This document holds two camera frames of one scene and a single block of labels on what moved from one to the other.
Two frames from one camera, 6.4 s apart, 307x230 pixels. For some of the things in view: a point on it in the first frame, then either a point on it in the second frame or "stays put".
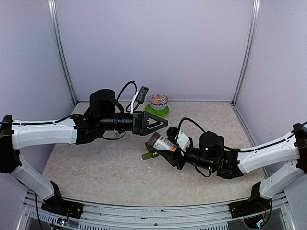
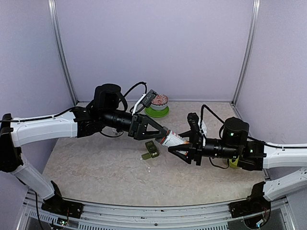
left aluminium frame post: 57,37 stays put
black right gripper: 171,157 -> 194,149
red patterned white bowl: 158,101 stays put
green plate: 158,113 stays put
